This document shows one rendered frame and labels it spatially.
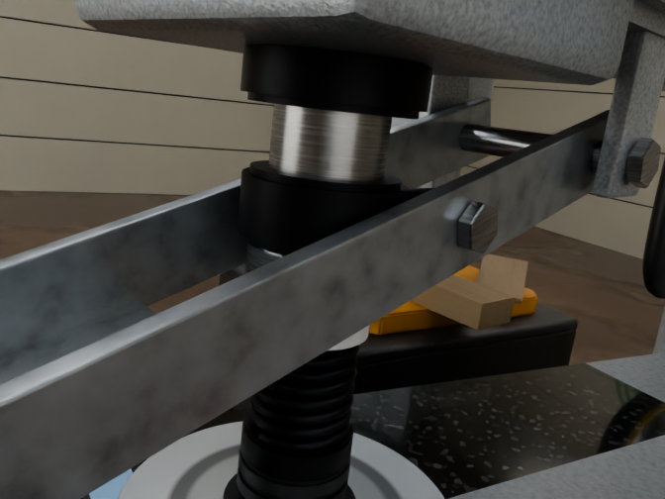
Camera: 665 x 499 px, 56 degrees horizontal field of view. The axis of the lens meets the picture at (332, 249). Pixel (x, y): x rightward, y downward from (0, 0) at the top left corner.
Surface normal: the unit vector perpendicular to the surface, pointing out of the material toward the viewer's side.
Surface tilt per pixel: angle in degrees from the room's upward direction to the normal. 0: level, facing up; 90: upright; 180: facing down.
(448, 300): 90
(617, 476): 0
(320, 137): 90
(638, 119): 90
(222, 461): 0
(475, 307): 90
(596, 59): 113
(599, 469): 0
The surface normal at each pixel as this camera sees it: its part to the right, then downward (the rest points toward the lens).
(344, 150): 0.26, 0.26
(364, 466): 0.11, -0.96
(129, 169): 0.48, 0.26
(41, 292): 0.68, 0.25
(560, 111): -0.87, 0.02
